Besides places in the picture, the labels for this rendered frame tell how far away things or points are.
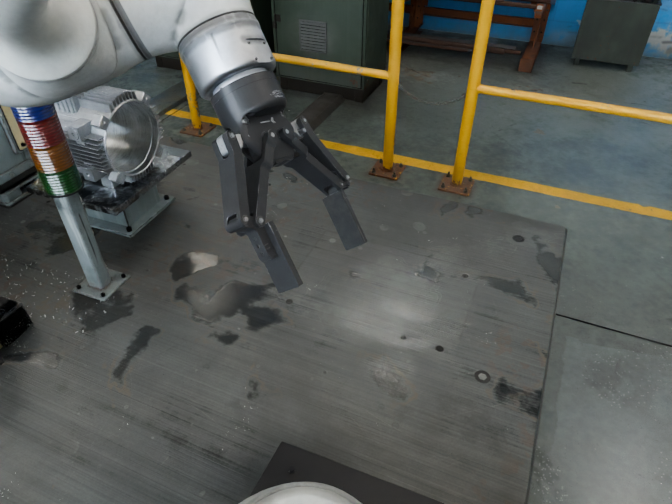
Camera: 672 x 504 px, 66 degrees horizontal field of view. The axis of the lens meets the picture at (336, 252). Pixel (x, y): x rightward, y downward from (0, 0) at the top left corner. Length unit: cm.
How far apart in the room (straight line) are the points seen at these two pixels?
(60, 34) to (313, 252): 73
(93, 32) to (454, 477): 70
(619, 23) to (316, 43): 237
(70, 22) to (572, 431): 176
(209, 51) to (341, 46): 319
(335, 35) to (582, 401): 271
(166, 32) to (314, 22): 320
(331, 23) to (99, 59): 320
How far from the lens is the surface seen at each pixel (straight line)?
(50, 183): 99
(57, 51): 55
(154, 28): 58
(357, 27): 365
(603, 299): 242
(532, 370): 96
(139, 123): 126
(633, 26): 485
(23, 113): 94
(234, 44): 56
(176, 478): 83
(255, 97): 55
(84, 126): 113
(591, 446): 192
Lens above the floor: 151
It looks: 39 degrees down
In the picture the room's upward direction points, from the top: straight up
